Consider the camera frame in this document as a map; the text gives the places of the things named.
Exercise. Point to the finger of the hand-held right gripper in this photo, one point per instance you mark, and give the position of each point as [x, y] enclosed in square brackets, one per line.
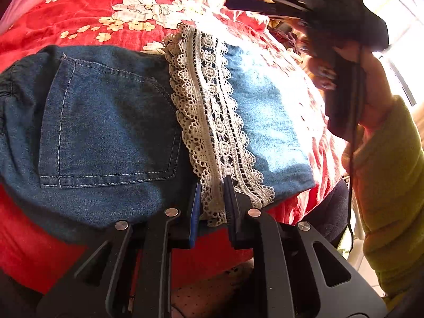
[265, 6]

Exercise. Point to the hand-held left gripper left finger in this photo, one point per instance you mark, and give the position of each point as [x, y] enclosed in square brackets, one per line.
[195, 207]

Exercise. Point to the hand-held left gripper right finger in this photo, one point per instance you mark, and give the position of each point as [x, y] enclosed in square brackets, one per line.
[229, 202]

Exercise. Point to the blue denim pants lace trim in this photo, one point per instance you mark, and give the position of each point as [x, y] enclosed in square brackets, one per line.
[116, 122]

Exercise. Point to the person's right forearm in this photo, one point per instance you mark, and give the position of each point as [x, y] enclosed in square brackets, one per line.
[391, 188]

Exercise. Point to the person's right hand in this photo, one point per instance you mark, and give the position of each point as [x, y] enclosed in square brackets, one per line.
[377, 89]

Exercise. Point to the person's pink dotted trousers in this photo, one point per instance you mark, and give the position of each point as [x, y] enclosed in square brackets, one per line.
[198, 298]

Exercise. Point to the dark cloth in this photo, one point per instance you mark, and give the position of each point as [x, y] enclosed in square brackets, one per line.
[331, 212]

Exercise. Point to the red floral blanket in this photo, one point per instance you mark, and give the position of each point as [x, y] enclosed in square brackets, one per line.
[82, 3]

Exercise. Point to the pink quilt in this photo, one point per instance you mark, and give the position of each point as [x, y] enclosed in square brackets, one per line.
[16, 10]

